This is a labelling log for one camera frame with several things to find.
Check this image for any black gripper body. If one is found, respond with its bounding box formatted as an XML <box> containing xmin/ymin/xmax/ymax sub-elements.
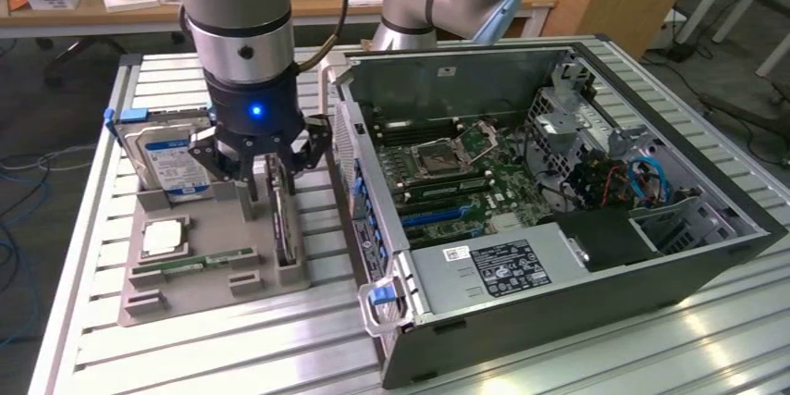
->
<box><xmin>203</xmin><ymin>69</ymin><xmax>309</xmax><ymax>158</ymax></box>

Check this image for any green graphics card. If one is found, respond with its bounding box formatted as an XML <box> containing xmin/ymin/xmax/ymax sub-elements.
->
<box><xmin>264</xmin><ymin>154</ymin><xmax>304</xmax><ymax>271</ymax></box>

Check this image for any hard disk blue label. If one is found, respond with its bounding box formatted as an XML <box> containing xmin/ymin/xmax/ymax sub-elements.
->
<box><xmin>104</xmin><ymin>106</ymin><xmax>218</xmax><ymax>204</ymax></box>

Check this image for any black RAM slot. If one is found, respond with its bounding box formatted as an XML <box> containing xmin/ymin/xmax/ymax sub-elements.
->
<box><xmin>373</xmin><ymin>124</ymin><xmax>457</xmax><ymax>134</ymax></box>
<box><xmin>373</xmin><ymin>117</ymin><xmax>455</xmax><ymax>128</ymax></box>
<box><xmin>374</xmin><ymin>130</ymin><xmax>458</xmax><ymax>141</ymax></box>
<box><xmin>375</xmin><ymin>137</ymin><xmax>459</xmax><ymax>147</ymax></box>

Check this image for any CPU chip silver lid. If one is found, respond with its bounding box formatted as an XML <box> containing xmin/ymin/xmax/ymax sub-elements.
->
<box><xmin>140</xmin><ymin>218</ymin><xmax>190</xmax><ymax>260</ymax></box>

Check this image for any installed RAM stick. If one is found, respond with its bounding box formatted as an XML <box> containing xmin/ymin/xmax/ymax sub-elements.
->
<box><xmin>403</xmin><ymin>176</ymin><xmax>493</xmax><ymax>200</ymax></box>

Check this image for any loose green RAM stick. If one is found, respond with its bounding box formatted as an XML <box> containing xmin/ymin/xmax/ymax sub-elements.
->
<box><xmin>132</xmin><ymin>249</ymin><xmax>258</xmax><ymax>276</ymax></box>

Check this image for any metal socket cover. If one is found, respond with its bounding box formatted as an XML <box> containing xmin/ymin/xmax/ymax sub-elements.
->
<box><xmin>455</xmin><ymin>119</ymin><xmax>502</xmax><ymax>160</ymax></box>

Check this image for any grey parts rack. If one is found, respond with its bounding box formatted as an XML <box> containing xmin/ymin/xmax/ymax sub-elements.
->
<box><xmin>115</xmin><ymin>172</ymin><xmax>311</xmax><ymax>328</ymax></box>

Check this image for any black office chair base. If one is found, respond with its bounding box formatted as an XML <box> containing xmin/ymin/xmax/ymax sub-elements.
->
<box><xmin>36</xmin><ymin>33</ymin><xmax>128</xmax><ymax>89</ymax></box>

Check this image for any green motherboard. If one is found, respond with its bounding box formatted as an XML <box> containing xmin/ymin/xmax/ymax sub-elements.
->
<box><xmin>370</xmin><ymin>115</ymin><xmax>557</xmax><ymax>251</ymax></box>

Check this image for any silver chipset heatsink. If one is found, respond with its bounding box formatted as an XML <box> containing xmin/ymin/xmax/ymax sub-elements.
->
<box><xmin>491</xmin><ymin>213</ymin><xmax>527</xmax><ymax>231</ymax></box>

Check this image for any grey power supply unit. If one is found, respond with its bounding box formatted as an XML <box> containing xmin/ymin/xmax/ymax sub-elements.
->
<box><xmin>406</xmin><ymin>221</ymin><xmax>587</xmax><ymax>317</ymax></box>

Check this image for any tall metal disk bay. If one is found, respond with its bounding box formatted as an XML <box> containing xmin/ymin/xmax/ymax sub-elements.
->
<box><xmin>523</xmin><ymin>59</ymin><xmax>618</xmax><ymax>174</ymax></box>

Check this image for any black PC case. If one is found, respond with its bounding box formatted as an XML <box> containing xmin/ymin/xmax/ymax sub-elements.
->
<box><xmin>318</xmin><ymin>41</ymin><xmax>790</xmax><ymax>390</ymax></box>

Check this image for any low grey disk bay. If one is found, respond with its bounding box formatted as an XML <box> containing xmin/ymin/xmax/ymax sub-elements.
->
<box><xmin>627</xmin><ymin>195</ymin><xmax>742</xmax><ymax>258</ymax></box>

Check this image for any black power adapter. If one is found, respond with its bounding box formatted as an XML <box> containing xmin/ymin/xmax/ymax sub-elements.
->
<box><xmin>665</xmin><ymin>41</ymin><xmax>699</xmax><ymax>64</ymax></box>

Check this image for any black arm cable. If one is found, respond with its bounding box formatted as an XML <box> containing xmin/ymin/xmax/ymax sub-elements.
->
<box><xmin>288</xmin><ymin>0</ymin><xmax>375</xmax><ymax>73</ymax></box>

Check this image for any white floor cable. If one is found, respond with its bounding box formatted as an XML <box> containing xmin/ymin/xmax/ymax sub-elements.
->
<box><xmin>0</xmin><ymin>143</ymin><xmax>98</xmax><ymax>173</ymax></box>

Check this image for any blue floor cable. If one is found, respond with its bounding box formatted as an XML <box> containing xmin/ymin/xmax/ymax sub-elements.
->
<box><xmin>0</xmin><ymin>154</ymin><xmax>55</xmax><ymax>348</ymax></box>

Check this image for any black wire bundle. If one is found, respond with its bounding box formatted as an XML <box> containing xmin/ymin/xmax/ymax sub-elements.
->
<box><xmin>534</xmin><ymin>158</ymin><xmax>618</xmax><ymax>211</ymax></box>

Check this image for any thin red wire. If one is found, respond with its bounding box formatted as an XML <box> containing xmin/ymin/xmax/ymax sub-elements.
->
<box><xmin>603</xmin><ymin>166</ymin><xmax>633</xmax><ymax>204</ymax></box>

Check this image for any blue SATA wire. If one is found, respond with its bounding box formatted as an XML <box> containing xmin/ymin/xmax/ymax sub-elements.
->
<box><xmin>626</xmin><ymin>155</ymin><xmax>675</xmax><ymax>209</ymax></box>

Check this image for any white table frame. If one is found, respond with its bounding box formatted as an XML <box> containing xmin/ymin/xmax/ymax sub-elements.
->
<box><xmin>675</xmin><ymin>0</ymin><xmax>790</xmax><ymax>78</ymax></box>

